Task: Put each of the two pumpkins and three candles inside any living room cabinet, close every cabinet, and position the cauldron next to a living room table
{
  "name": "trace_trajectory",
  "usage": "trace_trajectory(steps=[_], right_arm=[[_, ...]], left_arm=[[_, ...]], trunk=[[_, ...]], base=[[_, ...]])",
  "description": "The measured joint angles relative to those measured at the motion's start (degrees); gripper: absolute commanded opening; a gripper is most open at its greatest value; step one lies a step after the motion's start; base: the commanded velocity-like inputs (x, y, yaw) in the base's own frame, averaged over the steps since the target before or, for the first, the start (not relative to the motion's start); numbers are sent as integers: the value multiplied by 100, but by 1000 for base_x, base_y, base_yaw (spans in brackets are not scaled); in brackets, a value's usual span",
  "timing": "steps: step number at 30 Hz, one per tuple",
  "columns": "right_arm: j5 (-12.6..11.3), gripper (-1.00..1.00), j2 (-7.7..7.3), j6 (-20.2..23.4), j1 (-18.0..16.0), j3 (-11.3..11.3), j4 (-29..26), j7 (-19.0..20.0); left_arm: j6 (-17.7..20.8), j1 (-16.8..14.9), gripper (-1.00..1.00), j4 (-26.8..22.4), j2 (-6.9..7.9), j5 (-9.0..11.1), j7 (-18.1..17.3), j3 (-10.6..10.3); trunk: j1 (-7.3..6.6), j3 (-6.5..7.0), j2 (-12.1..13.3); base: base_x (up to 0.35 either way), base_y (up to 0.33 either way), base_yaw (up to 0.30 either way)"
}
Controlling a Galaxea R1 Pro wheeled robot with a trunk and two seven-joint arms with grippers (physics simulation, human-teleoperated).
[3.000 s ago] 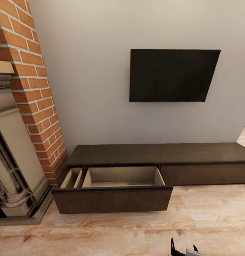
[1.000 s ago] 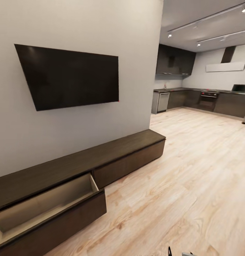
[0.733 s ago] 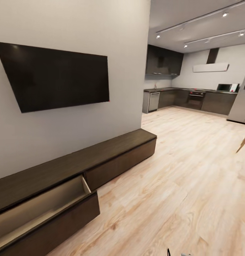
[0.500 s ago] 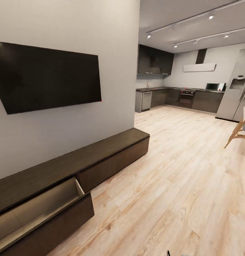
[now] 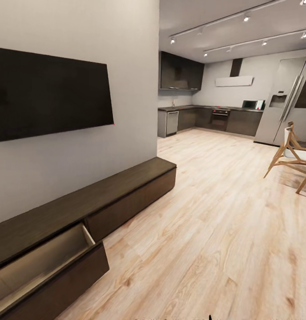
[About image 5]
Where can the oven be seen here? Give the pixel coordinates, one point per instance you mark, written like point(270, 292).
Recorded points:
point(219, 117)

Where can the fridge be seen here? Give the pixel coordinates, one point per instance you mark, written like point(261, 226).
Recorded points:
point(286, 103)

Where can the dishwasher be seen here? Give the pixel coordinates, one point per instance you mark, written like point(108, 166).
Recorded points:
point(172, 122)

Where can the microwave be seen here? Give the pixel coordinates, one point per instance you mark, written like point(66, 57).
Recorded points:
point(253, 104)

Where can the range hood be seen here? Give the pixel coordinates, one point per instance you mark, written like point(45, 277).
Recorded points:
point(234, 79)

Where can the wall mounted tv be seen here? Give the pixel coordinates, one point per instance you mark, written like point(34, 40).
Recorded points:
point(42, 94)

